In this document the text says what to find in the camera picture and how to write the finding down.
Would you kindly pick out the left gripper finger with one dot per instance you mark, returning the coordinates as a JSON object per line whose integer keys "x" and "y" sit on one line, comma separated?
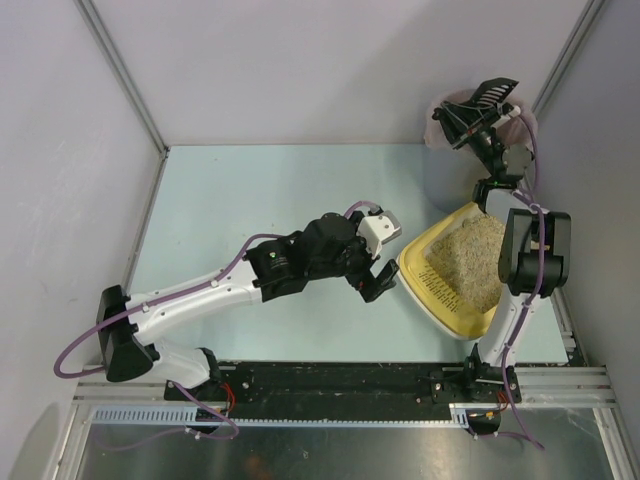
{"x": 385, "y": 280}
{"x": 372, "y": 290}

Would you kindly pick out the grey trash bin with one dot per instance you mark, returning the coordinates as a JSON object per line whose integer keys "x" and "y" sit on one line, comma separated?
{"x": 449, "y": 178}

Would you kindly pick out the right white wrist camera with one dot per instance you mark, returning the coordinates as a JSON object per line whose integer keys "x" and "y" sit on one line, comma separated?
{"x": 506, "y": 112}

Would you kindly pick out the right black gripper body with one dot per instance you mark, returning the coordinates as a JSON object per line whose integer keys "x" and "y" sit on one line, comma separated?
{"x": 470, "y": 123}

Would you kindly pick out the black litter scoop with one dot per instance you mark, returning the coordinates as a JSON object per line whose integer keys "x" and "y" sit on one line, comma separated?
{"x": 493, "y": 91}

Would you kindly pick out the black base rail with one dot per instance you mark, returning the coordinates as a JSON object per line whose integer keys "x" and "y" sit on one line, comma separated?
{"x": 356, "y": 392}

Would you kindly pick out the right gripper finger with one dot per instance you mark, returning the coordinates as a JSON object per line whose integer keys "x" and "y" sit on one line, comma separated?
{"x": 465, "y": 114}
{"x": 461, "y": 132}

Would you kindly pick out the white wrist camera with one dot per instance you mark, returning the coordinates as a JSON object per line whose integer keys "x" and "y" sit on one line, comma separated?
{"x": 378, "y": 230}
{"x": 506, "y": 112}

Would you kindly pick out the yellow litter box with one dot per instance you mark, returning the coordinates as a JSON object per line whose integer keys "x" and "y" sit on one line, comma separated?
{"x": 430, "y": 291}

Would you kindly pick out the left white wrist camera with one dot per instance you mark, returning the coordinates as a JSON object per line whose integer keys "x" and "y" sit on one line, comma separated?
{"x": 378, "y": 230}

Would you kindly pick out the beige cat litter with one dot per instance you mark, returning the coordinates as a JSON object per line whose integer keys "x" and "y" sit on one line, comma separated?
{"x": 467, "y": 260}

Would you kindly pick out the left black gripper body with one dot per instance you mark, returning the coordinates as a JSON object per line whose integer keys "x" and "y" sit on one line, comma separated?
{"x": 365, "y": 273}

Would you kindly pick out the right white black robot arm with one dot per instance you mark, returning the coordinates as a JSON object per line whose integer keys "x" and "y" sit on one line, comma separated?
{"x": 534, "y": 255}

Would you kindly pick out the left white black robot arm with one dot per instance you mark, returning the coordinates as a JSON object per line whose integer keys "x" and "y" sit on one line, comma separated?
{"x": 133, "y": 328}

